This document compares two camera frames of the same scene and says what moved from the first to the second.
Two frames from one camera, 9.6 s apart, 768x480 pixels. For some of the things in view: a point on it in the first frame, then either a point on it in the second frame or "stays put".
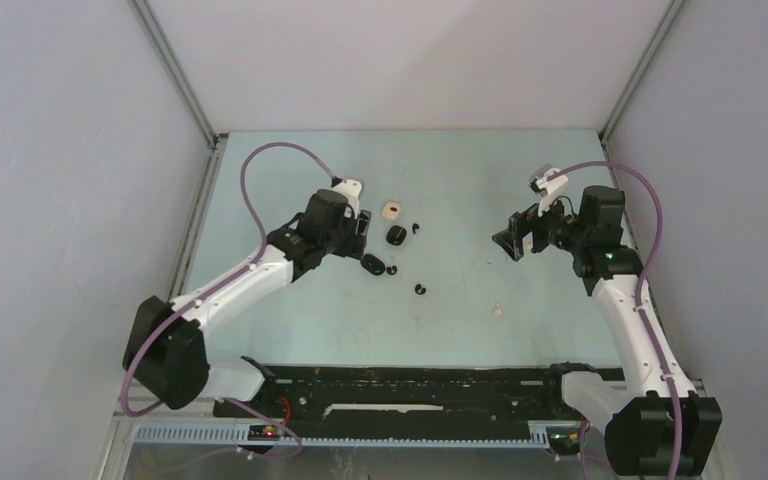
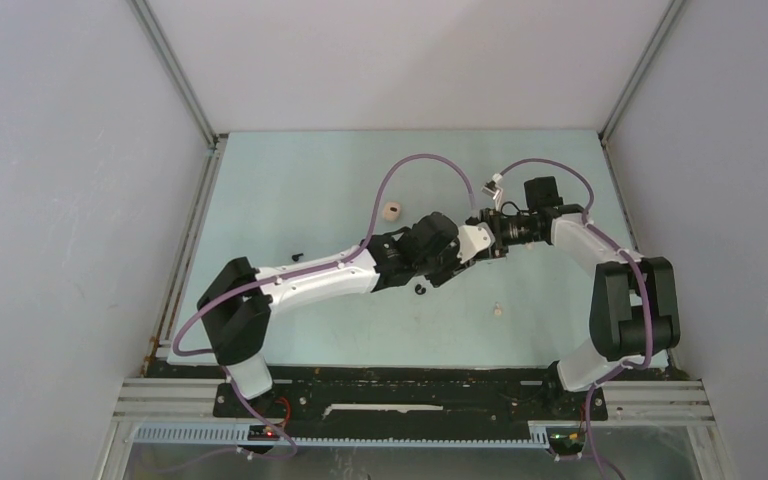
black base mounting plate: x=305 y=399 stays put
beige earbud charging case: x=391 y=211 stays put
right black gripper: x=522 y=224 -> x=492 y=219
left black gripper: x=356 y=243 -> x=453 y=268
